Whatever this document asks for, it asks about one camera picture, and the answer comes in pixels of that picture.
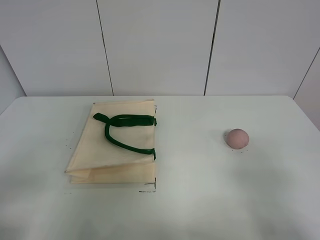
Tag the cream linen tote bag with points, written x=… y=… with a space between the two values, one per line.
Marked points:
x=115 y=154

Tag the pink peach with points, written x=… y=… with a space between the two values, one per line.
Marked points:
x=237 y=139

